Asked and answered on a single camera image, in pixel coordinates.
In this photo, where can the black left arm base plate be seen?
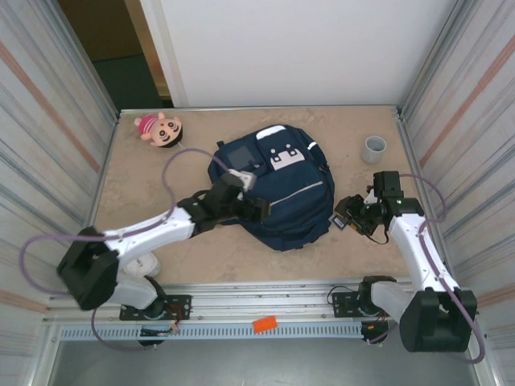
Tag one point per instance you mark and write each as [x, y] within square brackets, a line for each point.
[181, 305]

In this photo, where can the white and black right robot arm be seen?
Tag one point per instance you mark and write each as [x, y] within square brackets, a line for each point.
[418, 253]

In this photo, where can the aluminium rail frame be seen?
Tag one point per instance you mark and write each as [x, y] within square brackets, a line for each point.
[261, 305]

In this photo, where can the orange block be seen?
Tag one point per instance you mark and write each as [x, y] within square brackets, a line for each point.
[265, 324]

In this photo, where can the plush doll pink striped shirt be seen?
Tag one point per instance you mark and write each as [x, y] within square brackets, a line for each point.
[163, 130]

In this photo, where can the grey cup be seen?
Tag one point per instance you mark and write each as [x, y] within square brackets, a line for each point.
[373, 150]

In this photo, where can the navy blue backpack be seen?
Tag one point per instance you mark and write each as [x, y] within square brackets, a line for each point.
[297, 209]

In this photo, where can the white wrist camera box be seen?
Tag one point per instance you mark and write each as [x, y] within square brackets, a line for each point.
[245, 179]
[370, 198]

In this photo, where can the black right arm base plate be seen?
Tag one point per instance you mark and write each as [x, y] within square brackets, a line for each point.
[342, 303]

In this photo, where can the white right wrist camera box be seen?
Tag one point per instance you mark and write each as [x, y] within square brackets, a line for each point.
[370, 198]

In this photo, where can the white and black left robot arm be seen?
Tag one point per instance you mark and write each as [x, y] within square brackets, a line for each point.
[153, 233]

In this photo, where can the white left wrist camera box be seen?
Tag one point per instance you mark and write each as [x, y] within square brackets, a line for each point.
[245, 179]

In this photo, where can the white door frame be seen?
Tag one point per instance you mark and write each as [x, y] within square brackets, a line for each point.
[169, 80]

